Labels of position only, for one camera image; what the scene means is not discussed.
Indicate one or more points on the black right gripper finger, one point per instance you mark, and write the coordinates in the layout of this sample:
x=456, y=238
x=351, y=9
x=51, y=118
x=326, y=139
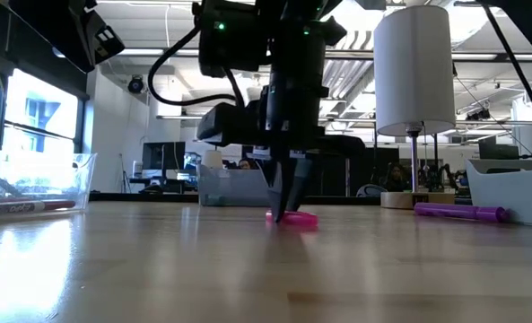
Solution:
x=278, y=188
x=300, y=179

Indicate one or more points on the pink highlighter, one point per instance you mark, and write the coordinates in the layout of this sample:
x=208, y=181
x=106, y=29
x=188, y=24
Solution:
x=303, y=219

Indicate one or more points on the purple highlighter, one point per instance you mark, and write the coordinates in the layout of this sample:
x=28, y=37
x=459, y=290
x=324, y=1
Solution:
x=449, y=211

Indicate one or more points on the red white dry-erase marker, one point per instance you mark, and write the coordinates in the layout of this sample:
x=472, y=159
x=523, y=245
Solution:
x=54, y=205

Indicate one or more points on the black background robot arm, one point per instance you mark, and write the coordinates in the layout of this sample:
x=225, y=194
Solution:
x=440, y=177

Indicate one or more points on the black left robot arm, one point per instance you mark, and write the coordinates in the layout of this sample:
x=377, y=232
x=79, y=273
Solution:
x=37, y=18

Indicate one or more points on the black partition panels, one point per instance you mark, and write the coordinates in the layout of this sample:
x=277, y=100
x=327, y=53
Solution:
x=333, y=179

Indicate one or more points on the person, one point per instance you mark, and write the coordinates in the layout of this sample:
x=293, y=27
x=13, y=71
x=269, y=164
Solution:
x=246, y=164
x=395, y=175

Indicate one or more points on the grey plastic bin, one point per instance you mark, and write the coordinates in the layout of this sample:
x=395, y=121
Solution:
x=229, y=186

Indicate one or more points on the black ceiling spotlight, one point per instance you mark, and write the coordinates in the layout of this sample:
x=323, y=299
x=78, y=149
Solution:
x=136, y=84

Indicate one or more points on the long ceiling light bar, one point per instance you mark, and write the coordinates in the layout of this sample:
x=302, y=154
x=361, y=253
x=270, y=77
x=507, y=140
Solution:
x=158, y=52

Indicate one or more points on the office chair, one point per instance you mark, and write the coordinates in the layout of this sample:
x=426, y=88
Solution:
x=371, y=190

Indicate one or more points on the small white lampshade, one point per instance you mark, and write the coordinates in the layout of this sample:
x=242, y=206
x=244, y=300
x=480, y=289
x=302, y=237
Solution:
x=212, y=159

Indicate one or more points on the black computer monitor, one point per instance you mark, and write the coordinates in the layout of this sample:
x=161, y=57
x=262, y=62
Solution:
x=499, y=151
x=162, y=157

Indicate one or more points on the white shade table lamp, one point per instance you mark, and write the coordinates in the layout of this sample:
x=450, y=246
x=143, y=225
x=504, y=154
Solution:
x=413, y=67

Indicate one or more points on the black tripod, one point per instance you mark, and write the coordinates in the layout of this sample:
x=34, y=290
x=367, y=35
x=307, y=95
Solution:
x=124, y=175

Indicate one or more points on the clear plastic container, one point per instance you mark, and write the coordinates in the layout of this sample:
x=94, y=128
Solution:
x=68, y=188

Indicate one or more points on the white plastic bin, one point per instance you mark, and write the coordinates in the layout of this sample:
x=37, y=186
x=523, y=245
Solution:
x=517, y=197

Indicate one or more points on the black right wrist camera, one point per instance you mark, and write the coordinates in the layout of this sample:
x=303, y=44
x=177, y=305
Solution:
x=234, y=45

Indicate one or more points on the black aluminium table frame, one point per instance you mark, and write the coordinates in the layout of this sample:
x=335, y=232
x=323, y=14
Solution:
x=135, y=196

